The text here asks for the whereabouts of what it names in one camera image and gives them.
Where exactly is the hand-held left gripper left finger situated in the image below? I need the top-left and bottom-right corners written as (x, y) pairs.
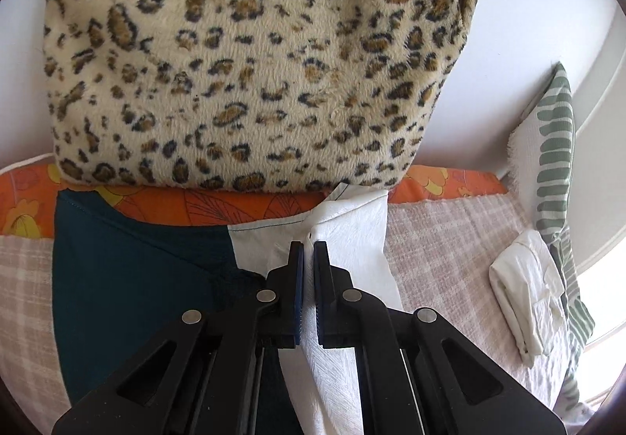
top-left (51, 240), bottom-right (305, 435)

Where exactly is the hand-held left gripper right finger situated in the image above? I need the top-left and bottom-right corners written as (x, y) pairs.
top-left (313, 240), bottom-right (568, 435)

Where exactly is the teal and white printed t-shirt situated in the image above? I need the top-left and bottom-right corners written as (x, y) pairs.
top-left (53, 183), bottom-right (404, 435)

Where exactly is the pink plaid blanket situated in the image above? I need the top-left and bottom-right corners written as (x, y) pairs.
top-left (0, 195), bottom-right (573, 435)

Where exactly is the orange floral sheet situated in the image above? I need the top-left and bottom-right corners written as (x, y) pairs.
top-left (0, 163), bottom-right (509, 240)

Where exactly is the folded white garment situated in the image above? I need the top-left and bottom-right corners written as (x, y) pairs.
top-left (489, 229), bottom-right (570, 370)

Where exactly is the leopard print cushion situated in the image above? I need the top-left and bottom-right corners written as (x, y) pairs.
top-left (43, 0), bottom-right (484, 193)

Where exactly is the green striped white blanket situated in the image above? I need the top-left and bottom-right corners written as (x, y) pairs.
top-left (509, 62), bottom-right (597, 416)

